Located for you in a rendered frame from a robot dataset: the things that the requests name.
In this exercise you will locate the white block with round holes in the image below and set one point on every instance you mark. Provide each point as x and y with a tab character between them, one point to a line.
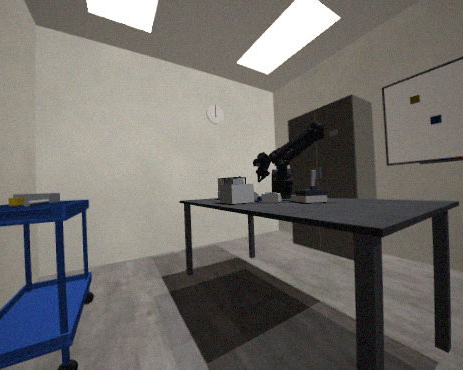
271	197
235	191

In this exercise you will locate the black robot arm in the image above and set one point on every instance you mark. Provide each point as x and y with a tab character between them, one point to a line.
306	138

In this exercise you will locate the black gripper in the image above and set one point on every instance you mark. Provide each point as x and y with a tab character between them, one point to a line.
263	173

